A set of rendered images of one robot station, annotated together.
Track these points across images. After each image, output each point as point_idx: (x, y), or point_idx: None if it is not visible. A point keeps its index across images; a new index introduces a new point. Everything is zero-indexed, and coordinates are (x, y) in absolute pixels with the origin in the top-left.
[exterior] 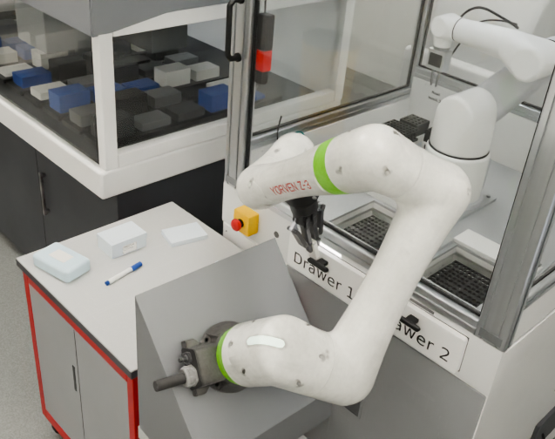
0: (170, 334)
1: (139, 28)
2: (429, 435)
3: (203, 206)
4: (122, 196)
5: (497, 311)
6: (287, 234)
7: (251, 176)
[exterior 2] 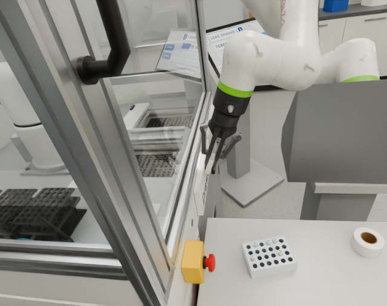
0: None
1: None
2: (216, 166)
3: None
4: None
5: (209, 78)
6: (193, 204)
7: (318, 43)
